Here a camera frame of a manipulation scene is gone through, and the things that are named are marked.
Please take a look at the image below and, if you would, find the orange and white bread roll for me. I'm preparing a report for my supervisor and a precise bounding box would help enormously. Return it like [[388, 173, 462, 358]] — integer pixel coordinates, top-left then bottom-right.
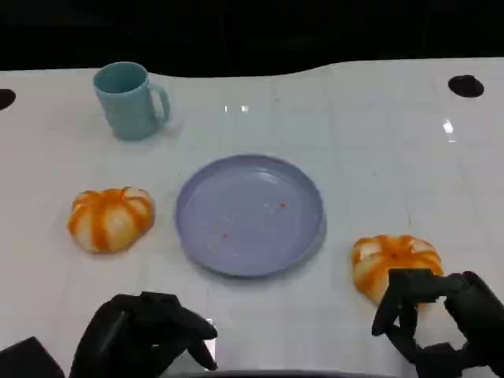
[[66, 187, 156, 254], [351, 234, 445, 306]]

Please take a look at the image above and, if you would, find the pale green mug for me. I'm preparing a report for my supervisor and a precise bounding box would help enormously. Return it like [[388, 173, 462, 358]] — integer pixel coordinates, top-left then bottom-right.
[[93, 61, 171, 141]]

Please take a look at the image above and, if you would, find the black round table grommet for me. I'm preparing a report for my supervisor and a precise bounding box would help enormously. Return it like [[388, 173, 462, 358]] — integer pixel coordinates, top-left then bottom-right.
[[0, 88, 17, 111], [447, 74, 485, 98]]

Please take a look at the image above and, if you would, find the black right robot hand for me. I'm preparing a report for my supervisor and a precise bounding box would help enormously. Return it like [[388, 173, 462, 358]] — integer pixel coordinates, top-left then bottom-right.
[[372, 269, 504, 378]]

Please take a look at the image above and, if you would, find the lilac plate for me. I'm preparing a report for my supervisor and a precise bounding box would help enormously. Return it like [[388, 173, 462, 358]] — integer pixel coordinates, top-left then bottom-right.
[[175, 154, 328, 279]]

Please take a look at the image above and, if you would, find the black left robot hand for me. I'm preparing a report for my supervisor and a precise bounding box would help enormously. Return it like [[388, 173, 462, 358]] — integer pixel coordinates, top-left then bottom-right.
[[69, 291, 219, 378]]

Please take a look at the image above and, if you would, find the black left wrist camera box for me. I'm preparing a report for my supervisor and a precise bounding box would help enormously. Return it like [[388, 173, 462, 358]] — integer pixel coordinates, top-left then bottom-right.
[[0, 336, 66, 378]]

